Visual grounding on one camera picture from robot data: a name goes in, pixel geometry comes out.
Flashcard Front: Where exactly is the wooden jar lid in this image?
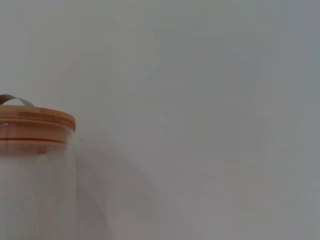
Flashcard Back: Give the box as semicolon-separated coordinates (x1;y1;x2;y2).
0;105;77;156

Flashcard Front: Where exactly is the glass water dispenser jar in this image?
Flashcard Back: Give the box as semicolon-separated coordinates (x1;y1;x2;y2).
0;122;79;240

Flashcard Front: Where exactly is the metal lid handle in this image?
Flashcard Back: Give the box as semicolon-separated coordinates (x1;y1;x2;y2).
0;94;36;108

